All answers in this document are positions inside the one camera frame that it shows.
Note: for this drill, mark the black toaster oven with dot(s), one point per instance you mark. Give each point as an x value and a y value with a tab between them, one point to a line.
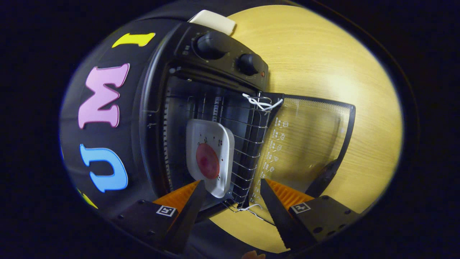
215	64

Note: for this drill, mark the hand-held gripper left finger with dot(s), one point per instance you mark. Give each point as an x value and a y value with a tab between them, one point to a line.
187	219

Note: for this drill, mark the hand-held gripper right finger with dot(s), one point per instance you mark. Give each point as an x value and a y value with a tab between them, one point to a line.
278	216

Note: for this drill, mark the white square plate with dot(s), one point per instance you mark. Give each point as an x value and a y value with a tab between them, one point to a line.
212	133

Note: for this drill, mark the pink round meat slice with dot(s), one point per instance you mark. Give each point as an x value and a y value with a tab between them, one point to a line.
207	162

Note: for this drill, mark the white toaster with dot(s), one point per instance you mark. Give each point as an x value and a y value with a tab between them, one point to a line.
212	21

